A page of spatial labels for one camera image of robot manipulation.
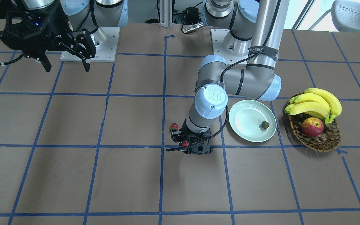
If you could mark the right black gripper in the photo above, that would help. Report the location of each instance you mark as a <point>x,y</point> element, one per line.
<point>56,22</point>

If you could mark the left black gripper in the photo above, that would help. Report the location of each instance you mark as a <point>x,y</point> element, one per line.
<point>176,135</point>

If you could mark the strawberry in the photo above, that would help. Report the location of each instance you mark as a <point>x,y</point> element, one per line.
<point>185,144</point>
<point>174,127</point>
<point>264,125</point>

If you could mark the strawberry top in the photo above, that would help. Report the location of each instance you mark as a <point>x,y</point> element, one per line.
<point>264,125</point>

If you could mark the strawberry bottom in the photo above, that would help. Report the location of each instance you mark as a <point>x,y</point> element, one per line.
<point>185,144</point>

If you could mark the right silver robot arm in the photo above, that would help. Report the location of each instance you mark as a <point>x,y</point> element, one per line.
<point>89,15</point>

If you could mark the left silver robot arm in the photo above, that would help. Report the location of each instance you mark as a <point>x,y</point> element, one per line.
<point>255,32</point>

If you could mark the light green plate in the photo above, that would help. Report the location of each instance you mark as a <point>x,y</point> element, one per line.
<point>245,118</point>

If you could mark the red apple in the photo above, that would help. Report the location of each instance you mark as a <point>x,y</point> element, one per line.
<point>312,127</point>

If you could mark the yellow banana bunch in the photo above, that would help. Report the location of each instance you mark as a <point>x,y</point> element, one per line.
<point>317,103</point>

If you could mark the wicker basket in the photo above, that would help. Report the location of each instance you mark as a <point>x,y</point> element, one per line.
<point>325,142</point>

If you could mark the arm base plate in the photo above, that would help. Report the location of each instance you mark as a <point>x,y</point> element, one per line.
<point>223,43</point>
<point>105,40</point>

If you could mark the aluminium frame post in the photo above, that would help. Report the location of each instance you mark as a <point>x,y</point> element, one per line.
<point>165,13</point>

